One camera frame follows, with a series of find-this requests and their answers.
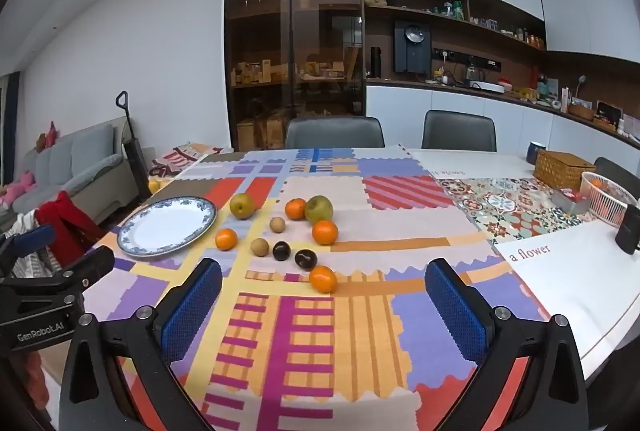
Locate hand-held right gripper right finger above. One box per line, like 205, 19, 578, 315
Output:
424, 257, 590, 431

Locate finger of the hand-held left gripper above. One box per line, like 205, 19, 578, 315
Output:
27, 245, 116, 297
0, 223, 56, 274

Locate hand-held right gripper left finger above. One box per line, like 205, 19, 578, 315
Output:
59, 257, 223, 431

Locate blue rimmed white plate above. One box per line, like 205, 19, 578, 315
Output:
116, 196, 218, 259

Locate green apple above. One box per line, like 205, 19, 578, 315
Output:
229, 193, 255, 220
304, 195, 335, 225

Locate striped grey white cloth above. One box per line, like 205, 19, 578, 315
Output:
10, 211, 63, 277

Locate red jacket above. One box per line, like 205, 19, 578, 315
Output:
35, 191, 106, 262

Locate pink plush toy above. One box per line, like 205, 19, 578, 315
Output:
0, 171, 38, 207

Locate grey sofa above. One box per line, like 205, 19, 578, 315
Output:
12, 124, 133, 217

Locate red plush toy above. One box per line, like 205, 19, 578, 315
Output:
35, 121, 61, 152

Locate white tile print tablecloth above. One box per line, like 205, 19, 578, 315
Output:
400, 146, 640, 387

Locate black upright vacuum cleaner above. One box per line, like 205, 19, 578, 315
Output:
116, 91, 151, 202

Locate colourful patchwork tablecloth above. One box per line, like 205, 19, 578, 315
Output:
82, 144, 551, 431

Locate folded patterned cloth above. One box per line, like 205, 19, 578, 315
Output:
150, 142, 223, 179

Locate grey red tin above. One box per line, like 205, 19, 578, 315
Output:
551, 187, 593, 216

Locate wicker basket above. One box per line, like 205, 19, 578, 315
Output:
533, 150, 598, 192

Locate cardboard box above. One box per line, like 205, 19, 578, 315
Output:
236, 118, 256, 152
265, 114, 286, 149

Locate grey dining chair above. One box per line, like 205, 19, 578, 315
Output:
421, 110, 497, 152
285, 116, 386, 149
594, 156, 640, 202

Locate white plastic basket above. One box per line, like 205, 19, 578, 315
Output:
580, 171, 640, 227

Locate black tablet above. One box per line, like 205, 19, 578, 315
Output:
595, 101, 623, 129

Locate dark glass display cabinet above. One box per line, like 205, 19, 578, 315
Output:
223, 0, 368, 152

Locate black wall water dispenser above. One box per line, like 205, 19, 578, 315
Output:
393, 20, 432, 74

